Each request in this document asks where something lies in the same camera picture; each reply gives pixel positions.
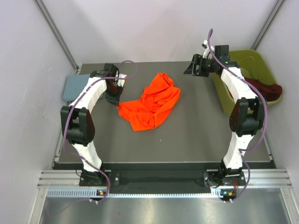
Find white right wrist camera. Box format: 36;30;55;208
201;40;214;59

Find green plastic basket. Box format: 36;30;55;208
212;49;282;116

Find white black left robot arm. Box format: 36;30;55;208
60;63;127;186

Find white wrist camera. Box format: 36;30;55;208
201;40;214;59
114;73;127;87

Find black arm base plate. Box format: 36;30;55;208
78;169;248;187

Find slotted grey cable duct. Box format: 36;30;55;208
47;188;236;198

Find folded grey-blue t shirt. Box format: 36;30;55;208
63;74;90;102

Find right aluminium corner post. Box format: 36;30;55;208
250;0;286;50

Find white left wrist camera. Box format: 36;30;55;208
114;73;127;87

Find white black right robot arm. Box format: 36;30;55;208
184;41;265;188

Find aluminium front frame rail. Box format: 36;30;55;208
37;169;292;188

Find dark red t shirt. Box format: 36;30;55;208
224;77;283;102

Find left aluminium corner post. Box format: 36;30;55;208
33;0;79;71

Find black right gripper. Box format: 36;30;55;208
183;55;217;77

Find orange t shirt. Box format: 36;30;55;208
118;73;181;132

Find aluminium corner post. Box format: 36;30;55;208
33;0;79;71
250;0;286;50

